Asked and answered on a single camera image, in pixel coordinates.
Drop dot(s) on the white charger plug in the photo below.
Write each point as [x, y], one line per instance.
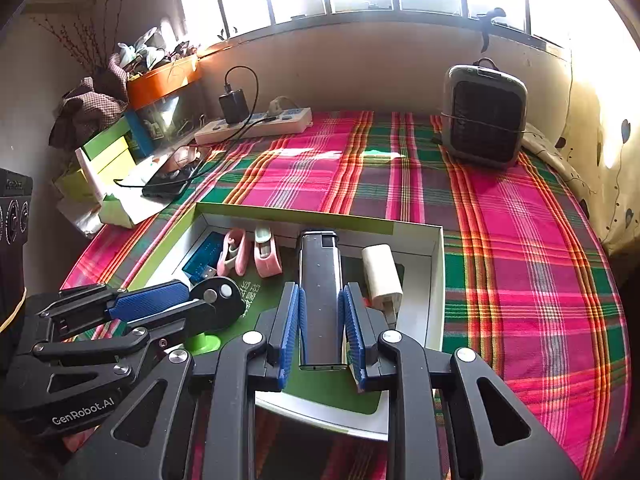
[380, 270]

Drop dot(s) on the yellow box with green lid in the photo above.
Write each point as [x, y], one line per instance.
[112, 155]

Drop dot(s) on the small white plug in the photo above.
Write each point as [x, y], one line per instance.
[280, 107]

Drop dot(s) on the large pink clip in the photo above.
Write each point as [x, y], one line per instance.
[232, 255]

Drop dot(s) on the white cardboard sheet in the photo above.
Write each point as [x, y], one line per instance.
[80, 220]

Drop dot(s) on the orange box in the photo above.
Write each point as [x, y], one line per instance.
[160, 85]

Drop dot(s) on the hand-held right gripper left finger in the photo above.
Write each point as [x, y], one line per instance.
[290, 335]

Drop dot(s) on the white tube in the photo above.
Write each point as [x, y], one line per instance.
[92, 175]

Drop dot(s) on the green cardboard box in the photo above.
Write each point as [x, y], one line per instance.
[320, 387]

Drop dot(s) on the pink green plaid blanket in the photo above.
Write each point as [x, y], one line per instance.
[500, 260]

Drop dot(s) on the white power strip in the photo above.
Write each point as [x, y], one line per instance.
[285, 124]

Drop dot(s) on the brown checked cloth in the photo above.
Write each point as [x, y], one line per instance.
[85, 110]

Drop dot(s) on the dried twig branches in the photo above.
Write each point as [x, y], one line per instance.
[92, 55]

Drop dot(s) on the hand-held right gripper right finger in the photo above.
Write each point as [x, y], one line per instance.
[352, 340]

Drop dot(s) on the blue card reader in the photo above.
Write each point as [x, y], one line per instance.
[200, 260]

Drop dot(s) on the heart print curtain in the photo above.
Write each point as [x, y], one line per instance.
[600, 160]

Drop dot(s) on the black device with round knobs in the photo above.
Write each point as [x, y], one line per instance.
[15, 210]

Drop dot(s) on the green thread spool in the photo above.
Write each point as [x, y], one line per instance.
[202, 344]

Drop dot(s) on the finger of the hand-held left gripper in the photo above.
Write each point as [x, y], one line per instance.
[150, 330]
[150, 297]

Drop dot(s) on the green tissue pack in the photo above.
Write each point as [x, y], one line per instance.
[117, 212]

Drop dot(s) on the black lighter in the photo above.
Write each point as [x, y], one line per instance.
[320, 300]

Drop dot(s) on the black smartphone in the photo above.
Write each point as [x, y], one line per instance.
[165, 187]

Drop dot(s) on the clear plastic container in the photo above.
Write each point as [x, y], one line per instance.
[170, 120]

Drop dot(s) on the white paper sheet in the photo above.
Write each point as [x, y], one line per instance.
[137, 175]

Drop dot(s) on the grey space heater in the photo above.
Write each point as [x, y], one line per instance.
[480, 115]

